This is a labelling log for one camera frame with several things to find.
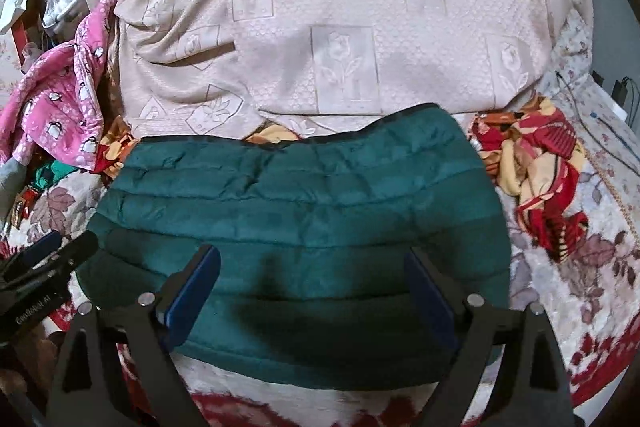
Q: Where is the red yellow patterned cloth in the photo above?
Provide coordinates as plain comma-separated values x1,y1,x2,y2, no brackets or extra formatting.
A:
469,95,589,262

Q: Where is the green cloth piece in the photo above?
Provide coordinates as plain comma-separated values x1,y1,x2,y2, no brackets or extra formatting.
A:
32,160,77,192

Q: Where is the silver plastic bag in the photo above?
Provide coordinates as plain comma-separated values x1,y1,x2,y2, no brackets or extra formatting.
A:
42,0,90,43

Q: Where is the black cable on bed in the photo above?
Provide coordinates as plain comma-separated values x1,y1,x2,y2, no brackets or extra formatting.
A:
555,70,640,180

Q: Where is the cream embossed bedspread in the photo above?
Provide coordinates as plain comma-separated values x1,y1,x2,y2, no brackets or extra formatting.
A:
88,0,592,139

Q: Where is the pink penguin pajama cloth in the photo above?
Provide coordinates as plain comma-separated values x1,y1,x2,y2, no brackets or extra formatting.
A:
1,0,117,171

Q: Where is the dark green puffer jacket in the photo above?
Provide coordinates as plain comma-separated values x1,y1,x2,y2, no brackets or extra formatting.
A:
77,104,511,391

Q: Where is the floral fleece blanket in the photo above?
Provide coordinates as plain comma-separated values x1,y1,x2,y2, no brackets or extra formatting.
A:
0,11,640,427

